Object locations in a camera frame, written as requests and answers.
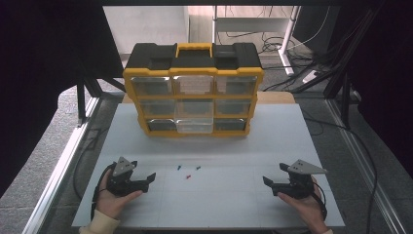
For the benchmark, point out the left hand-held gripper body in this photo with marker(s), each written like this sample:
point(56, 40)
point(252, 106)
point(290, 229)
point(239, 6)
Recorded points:
point(120, 182)

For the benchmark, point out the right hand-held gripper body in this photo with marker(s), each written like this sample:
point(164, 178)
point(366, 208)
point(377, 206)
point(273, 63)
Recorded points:
point(297, 187)

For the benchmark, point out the clear plastic drawer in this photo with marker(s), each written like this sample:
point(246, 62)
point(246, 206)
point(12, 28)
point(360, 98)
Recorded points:
point(195, 126)

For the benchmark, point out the yellow black organizer cabinet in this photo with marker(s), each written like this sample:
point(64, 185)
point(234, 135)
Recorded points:
point(149, 55)

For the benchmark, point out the person's left hand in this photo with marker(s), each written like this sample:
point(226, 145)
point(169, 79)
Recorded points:
point(110, 203)

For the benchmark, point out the person's right hand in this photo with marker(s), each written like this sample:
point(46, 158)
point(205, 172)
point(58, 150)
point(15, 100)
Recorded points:
point(307, 211)

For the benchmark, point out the set of clear organizer bins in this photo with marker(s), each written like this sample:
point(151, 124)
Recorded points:
point(151, 86)

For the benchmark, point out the black metal stand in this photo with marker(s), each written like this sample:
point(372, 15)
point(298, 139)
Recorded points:
point(345, 87)
point(81, 97)

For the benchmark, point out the white power strip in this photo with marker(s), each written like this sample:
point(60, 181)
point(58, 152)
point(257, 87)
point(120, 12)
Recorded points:
point(310, 76)

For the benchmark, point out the black curtain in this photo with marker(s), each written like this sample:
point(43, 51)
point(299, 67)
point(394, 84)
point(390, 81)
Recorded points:
point(42, 65)
point(383, 81)

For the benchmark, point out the aluminium frame rail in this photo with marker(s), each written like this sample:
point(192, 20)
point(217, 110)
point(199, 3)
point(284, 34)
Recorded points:
point(363, 169)
point(58, 175)

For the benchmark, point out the white desk frame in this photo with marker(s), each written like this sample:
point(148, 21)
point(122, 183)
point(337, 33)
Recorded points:
point(253, 24)

